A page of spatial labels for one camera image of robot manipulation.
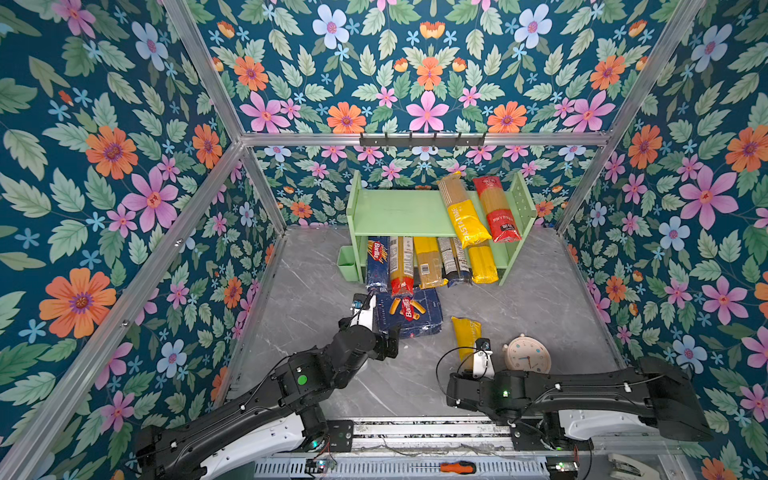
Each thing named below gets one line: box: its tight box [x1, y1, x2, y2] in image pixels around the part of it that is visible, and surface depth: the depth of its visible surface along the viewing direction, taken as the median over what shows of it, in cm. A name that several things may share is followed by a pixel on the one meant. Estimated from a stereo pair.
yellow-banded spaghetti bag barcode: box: [468, 242, 499, 284], surface depth 92 cm
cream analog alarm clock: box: [502, 333, 552, 374], surface depth 86 cm
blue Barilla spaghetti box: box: [366, 236, 391, 290], surface depth 92 cm
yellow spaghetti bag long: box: [414, 237, 449, 289], surface depth 92 cm
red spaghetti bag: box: [472, 176, 522, 243], surface depth 84 cm
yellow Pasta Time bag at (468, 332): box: [451, 316, 483, 370], surface depth 90 cm
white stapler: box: [607, 454, 660, 480], surface depth 69 cm
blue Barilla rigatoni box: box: [376, 288, 443, 339], surface depth 92 cm
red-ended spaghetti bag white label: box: [390, 237, 415, 297], surface depth 90 cm
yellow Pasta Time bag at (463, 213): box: [438, 171, 492, 249], surface depth 83 cm
